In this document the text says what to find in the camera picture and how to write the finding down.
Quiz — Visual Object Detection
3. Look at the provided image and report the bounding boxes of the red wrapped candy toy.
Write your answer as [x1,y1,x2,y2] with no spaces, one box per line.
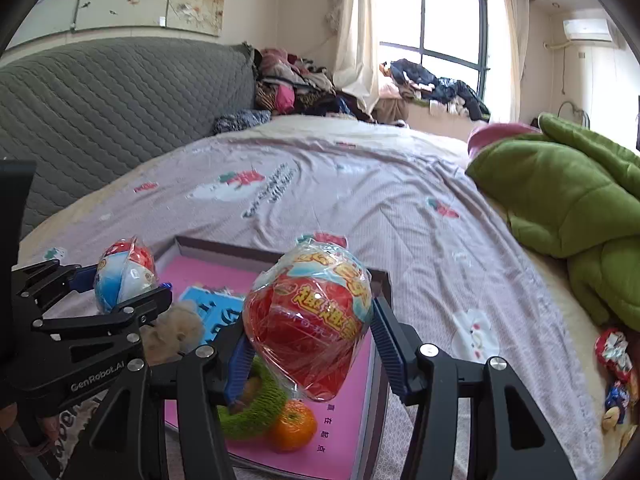
[595,329,633,383]

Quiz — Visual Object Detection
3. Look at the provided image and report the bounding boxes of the cream curtain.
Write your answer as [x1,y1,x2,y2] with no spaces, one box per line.
[332,0,381,111]
[482,0,531,123]

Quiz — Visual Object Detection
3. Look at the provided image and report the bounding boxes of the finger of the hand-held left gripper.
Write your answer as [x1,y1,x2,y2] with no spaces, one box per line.
[11,261,99,312]
[42,284,174,348]

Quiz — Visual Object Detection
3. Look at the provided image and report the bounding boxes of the green fuzzy hair ring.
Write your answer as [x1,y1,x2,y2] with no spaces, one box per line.
[217,355,291,442]

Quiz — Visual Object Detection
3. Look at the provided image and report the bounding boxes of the small doll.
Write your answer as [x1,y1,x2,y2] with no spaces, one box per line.
[602,380,632,432]

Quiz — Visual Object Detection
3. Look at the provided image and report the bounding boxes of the cream scrunchie with black trim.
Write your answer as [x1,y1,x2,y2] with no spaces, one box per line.
[142,304,207,367]

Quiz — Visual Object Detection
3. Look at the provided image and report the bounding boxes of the pile of dark clothes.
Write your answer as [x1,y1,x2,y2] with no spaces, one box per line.
[380,58,491,121]

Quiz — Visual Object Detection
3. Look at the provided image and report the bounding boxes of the pile of mixed clothes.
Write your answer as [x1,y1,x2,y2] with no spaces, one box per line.
[252,47,376,123]

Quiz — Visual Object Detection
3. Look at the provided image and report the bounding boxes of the grey quilted headboard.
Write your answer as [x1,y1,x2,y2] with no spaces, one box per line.
[0,41,257,241]

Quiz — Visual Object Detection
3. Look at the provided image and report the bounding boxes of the pink pillow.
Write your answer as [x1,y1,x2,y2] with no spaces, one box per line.
[467,122,541,158]

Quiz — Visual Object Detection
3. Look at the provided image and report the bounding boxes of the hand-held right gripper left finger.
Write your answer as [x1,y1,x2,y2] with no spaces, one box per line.
[65,310,257,480]

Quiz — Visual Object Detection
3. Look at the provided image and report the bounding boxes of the pink children's book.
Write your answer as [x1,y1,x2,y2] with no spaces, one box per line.
[155,255,376,480]

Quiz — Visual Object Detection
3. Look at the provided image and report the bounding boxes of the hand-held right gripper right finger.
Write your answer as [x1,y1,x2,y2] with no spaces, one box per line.
[371,296,576,480]

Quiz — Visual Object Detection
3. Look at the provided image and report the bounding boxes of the green fleece blanket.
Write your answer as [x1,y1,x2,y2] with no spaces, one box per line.
[465,112,640,331]

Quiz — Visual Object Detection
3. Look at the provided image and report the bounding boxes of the dark floral cloth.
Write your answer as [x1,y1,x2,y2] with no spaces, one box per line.
[214,109,273,136]

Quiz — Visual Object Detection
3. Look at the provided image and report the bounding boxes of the white air conditioner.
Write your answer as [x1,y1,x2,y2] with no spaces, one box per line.
[562,19,613,43]

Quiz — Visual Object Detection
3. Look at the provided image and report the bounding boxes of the orange mandarin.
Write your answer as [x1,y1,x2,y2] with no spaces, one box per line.
[269,400,318,452]

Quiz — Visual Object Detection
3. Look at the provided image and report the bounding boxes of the dark framed window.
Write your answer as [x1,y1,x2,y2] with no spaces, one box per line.
[375,0,491,106]

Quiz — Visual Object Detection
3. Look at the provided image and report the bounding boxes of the grey cardboard box tray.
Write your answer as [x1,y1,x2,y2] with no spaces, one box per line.
[160,235,392,480]

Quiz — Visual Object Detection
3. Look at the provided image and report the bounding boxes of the strawberry printed bed sheet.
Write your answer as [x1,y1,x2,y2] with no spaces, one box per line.
[17,115,608,480]

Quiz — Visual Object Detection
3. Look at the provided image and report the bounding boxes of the red toy egg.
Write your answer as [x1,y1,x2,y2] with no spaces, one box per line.
[242,232,375,403]

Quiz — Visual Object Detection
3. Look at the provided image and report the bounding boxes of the blue toy egg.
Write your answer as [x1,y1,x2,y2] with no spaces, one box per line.
[94,239,160,317]

